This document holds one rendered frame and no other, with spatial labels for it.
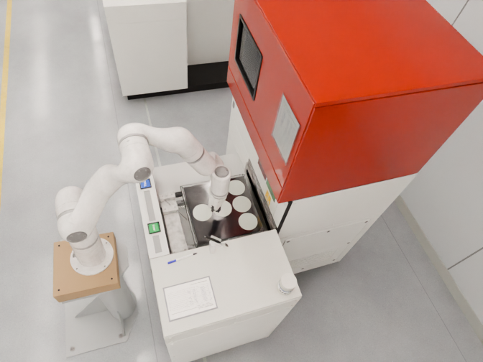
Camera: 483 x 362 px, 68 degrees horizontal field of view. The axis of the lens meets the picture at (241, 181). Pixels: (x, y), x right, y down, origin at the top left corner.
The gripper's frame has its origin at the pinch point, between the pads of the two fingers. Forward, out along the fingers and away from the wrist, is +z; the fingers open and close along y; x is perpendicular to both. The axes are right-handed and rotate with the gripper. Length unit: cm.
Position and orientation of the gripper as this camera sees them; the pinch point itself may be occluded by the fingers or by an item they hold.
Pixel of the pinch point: (217, 208)
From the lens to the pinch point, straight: 180.2
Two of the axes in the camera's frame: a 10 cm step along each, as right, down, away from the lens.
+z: -1.1, 5.6, 8.2
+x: 8.5, 4.8, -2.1
